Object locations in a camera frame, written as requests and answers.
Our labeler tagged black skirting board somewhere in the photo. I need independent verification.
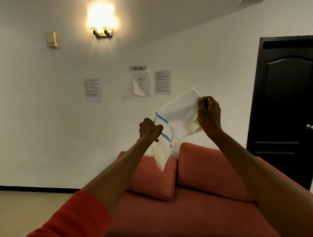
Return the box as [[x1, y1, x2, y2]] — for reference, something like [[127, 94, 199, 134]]
[[0, 185, 81, 194]]

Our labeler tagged clear zip bag blue seal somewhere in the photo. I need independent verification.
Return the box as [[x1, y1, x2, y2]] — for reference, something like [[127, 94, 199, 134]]
[[151, 112, 173, 173]]

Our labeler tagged small red sofa cushion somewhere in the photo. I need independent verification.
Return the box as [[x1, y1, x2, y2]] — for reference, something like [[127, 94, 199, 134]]
[[117, 151, 178, 201]]

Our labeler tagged red fabric sofa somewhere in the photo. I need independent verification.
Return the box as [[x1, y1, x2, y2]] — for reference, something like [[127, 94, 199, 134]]
[[105, 143, 313, 237]]

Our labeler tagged paper sheet with figure drawing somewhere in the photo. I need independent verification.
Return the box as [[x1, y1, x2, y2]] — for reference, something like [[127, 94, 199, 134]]
[[131, 70, 150, 97]]

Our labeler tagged black wooden door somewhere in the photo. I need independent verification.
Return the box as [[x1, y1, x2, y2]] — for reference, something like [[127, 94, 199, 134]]
[[246, 35, 313, 191]]

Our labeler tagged person's right forearm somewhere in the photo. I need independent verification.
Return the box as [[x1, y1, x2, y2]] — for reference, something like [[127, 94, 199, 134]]
[[208, 129, 313, 237]]

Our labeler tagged large red sofa cushion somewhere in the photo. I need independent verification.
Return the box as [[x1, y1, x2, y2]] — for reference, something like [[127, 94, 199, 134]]
[[176, 143, 260, 202]]

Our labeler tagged person's left hand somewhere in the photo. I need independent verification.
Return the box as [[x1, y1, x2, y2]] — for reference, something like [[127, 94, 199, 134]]
[[139, 118, 164, 143]]

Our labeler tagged short printed text paper sheet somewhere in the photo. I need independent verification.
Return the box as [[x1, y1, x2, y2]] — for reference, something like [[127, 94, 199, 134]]
[[84, 78, 102, 102]]

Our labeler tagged person's left forearm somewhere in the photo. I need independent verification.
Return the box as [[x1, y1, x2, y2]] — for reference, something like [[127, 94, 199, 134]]
[[81, 136, 157, 215]]

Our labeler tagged beige wall box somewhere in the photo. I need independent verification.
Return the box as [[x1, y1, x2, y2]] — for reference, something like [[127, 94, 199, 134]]
[[44, 31, 58, 48]]

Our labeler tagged single white napkin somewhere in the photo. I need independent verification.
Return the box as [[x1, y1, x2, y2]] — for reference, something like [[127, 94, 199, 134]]
[[160, 87, 203, 140]]

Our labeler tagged red sweater sleeve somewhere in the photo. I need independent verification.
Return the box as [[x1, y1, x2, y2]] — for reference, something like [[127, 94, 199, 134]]
[[26, 190, 112, 237]]

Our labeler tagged tall printed text paper sheet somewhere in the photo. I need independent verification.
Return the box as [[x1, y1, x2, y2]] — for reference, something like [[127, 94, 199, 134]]
[[154, 70, 171, 96]]

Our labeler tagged glowing wall lamp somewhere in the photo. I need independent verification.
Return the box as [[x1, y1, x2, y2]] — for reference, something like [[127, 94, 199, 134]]
[[87, 4, 117, 38]]

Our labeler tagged person's right hand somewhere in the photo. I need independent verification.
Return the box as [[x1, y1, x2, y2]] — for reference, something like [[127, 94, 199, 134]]
[[197, 96, 223, 137]]

